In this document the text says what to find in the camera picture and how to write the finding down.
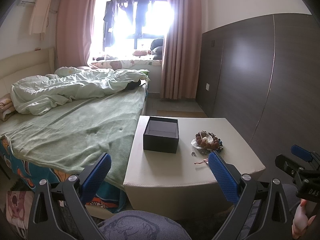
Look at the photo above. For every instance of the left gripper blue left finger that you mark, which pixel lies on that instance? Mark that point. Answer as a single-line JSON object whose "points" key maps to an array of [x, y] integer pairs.
{"points": [[93, 176]]}

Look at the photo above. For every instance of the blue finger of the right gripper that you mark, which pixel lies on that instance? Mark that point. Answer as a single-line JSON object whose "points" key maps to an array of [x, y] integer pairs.
{"points": [[301, 153]]}

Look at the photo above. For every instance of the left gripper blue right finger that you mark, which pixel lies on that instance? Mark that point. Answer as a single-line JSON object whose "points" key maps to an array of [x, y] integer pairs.
{"points": [[227, 183]]}

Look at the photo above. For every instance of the black open jewelry box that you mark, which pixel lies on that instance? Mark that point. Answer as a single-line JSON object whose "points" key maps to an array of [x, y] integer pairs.
{"points": [[161, 135]]}

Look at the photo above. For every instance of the person's right hand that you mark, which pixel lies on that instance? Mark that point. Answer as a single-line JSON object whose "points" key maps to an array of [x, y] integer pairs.
{"points": [[301, 222]]}

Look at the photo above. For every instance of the white padded table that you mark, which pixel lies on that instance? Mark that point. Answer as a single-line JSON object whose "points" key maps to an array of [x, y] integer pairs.
{"points": [[181, 185]]}

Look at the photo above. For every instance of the white shell pendant piece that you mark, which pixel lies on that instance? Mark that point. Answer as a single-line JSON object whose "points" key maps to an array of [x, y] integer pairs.
{"points": [[203, 140]]}

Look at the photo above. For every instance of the bed with green sheet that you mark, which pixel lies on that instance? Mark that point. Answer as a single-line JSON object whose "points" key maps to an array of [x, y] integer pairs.
{"points": [[70, 137]]}

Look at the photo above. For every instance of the grey patterned trouser knee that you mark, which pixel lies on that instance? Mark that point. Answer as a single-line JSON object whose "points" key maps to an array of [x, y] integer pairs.
{"points": [[133, 224]]}

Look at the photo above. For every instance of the flattened cardboard on floor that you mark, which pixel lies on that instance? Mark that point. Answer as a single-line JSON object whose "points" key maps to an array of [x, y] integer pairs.
{"points": [[181, 114]]}

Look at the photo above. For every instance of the dark wood wardrobe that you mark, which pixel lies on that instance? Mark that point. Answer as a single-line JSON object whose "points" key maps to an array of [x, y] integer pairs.
{"points": [[263, 74]]}

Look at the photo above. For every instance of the pale green crumpled duvet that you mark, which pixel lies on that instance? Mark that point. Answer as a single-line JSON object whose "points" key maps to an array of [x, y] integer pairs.
{"points": [[39, 94]]}

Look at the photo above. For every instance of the black item on bed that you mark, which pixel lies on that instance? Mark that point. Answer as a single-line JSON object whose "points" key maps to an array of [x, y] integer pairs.
{"points": [[133, 85]]}

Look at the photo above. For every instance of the pink striped pillow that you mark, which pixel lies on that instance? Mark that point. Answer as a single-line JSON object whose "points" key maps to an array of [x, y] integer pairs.
{"points": [[7, 108]]}

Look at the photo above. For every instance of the pink right curtain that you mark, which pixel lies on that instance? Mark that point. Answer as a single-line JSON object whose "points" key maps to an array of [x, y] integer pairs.
{"points": [[181, 52]]}

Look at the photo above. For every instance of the pink curtain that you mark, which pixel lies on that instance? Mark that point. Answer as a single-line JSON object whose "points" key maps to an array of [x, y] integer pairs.
{"points": [[181, 52], [74, 25]]}

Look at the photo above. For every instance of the cream padded headboard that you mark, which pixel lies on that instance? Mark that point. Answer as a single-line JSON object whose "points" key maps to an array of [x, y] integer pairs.
{"points": [[19, 66]]}

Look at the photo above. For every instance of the cartoon print window seat cushion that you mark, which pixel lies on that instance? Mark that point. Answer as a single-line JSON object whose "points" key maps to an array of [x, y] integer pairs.
{"points": [[138, 63]]}

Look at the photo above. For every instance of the dark plush on windowsill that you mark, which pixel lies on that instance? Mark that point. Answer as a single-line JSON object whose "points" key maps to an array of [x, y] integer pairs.
{"points": [[157, 48]]}

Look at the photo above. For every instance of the pink left curtain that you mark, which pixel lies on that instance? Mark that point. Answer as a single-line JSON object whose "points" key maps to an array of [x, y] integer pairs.
{"points": [[74, 25]]}

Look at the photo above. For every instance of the beige hanging towel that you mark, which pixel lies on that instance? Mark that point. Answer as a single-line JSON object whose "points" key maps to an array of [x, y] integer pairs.
{"points": [[39, 18]]}

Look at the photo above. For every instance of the dark clothes hanging at window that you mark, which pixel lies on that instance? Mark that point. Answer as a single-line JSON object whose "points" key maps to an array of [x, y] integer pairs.
{"points": [[125, 15]]}

